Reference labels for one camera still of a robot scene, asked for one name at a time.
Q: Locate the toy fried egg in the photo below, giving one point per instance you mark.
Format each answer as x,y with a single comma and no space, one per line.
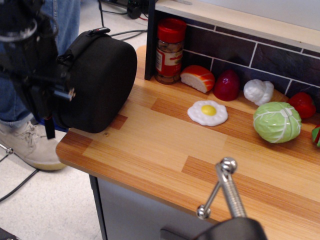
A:
208,113

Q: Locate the toy red green vegetable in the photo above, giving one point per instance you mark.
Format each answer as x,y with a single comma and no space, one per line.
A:
315,136

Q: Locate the black device on floor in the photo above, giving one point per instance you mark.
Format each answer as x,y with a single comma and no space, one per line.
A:
137,7

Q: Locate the beige sneaker shoe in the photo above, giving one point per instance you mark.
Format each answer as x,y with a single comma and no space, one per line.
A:
31,144

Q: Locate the toy white mushroom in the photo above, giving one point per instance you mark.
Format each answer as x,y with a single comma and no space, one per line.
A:
259,92

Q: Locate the grey cabinet under table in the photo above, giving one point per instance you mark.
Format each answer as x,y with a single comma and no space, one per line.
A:
127,215

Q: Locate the toy green cabbage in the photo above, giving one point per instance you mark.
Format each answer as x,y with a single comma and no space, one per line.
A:
277,122

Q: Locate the metal clamp screw handle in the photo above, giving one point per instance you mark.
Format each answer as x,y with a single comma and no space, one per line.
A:
224,171

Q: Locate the red lid spice jar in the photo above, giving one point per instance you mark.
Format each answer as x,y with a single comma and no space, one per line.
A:
169,50

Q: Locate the small metal ball rod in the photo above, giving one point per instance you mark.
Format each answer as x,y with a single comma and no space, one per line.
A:
8,150

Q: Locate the person blue jeans leg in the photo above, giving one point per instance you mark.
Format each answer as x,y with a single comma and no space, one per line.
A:
66,13

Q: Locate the black clamp body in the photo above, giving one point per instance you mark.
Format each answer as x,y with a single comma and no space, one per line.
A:
239,228

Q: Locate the toy red pepper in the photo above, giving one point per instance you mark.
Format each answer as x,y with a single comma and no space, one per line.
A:
303,104

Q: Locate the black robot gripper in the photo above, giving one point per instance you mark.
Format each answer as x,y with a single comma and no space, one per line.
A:
38,87

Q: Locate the black zipper case bag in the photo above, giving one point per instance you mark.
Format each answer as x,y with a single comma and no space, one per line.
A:
101,72

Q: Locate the toy orange bread slice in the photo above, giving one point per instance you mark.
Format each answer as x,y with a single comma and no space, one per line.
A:
198,78

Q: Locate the blue object under bag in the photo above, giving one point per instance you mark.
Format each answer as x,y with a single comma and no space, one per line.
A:
61,129

